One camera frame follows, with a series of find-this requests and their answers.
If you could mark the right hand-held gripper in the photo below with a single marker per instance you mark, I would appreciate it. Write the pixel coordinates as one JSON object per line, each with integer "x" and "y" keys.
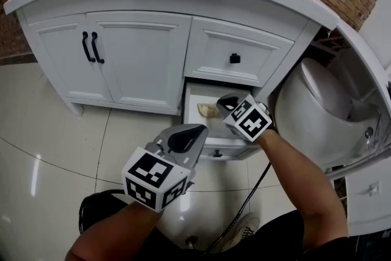
{"x": 249, "y": 119}

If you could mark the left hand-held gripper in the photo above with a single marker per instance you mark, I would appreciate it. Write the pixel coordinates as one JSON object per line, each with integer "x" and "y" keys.
{"x": 159, "y": 174}

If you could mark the tan item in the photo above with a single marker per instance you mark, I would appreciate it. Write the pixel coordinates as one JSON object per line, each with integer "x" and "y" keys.
{"x": 207, "y": 110}

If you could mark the white drawer with black knob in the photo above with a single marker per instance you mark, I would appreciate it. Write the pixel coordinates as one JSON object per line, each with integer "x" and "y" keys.
{"x": 194, "y": 94}

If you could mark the person's left forearm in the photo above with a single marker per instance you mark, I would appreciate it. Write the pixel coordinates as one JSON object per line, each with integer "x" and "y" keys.
{"x": 113, "y": 229}

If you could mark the person's right forearm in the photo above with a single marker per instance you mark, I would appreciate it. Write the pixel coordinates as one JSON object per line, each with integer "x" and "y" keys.
{"x": 302, "y": 186}

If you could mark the black square drawer knob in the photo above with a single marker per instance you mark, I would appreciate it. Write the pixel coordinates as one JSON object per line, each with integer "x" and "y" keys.
{"x": 234, "y": 58}

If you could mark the white closed drawer front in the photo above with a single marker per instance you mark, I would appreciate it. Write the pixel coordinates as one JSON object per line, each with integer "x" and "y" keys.
{"x": 210, "y": 49}

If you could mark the white toilet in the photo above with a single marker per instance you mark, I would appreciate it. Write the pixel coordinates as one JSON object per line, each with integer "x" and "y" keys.
{"x": 305, "y": 125}

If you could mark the person's beige shoe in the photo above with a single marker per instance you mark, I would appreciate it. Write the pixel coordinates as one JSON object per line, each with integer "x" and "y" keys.
{"x": 241, "y": 229}

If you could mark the wide white cabinet door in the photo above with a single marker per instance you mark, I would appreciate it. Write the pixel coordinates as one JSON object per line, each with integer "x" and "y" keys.
{"x": 143, "y": 64}

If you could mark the chrome flush button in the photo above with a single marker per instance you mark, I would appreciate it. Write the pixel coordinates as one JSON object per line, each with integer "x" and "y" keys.
{"x": 369, "y": 131}

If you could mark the person's black trousers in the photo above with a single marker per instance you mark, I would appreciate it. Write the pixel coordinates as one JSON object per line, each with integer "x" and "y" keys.
{"x": 275, "y": 238}

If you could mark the white curved panel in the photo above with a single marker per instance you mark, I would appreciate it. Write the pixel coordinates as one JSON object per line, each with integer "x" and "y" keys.
{"x": 360, "y": 49}

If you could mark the narrow white cabinet door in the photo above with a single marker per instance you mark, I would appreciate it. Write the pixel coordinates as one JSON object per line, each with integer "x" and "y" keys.
{"x": 64, "y": 70}

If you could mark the white vanity cabinet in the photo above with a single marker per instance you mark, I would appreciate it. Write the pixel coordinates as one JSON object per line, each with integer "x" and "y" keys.
{"x": 146, "y": 6}

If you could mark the person's black sleeve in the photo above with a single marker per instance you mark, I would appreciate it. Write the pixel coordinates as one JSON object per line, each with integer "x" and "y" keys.
{"x": 327, "y": 250}

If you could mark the white wall socket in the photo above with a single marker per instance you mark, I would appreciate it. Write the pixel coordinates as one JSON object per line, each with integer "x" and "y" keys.
{"x": 374, "y": 188}

